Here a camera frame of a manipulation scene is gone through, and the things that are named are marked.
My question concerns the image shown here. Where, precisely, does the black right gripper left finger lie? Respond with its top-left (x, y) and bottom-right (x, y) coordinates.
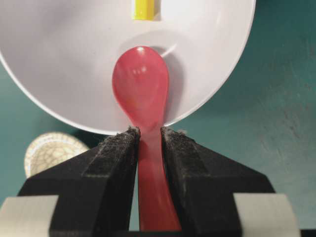
top-left (18, 127), bottom-right (140, 237)

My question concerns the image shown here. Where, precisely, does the white plastic bowl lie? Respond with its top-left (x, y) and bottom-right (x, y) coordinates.
top-left (0, 0), bottom-right (256, 135)

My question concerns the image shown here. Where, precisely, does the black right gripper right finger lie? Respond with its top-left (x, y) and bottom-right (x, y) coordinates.
top-left (161, 127), bottom-right (275, 237)

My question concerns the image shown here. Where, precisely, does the red plastic spoon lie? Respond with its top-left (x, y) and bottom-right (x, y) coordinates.
top-left (112, 46), bottom-right (181, 231)

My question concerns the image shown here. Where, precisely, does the yellow hexagonal prism block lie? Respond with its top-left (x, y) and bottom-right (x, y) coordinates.
top-left (132, 0), bottom-right (155, 21)

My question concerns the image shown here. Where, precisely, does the cream patterned small dish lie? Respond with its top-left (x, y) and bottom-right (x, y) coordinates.
top-left (24, 132), bottom-right (89, 178)

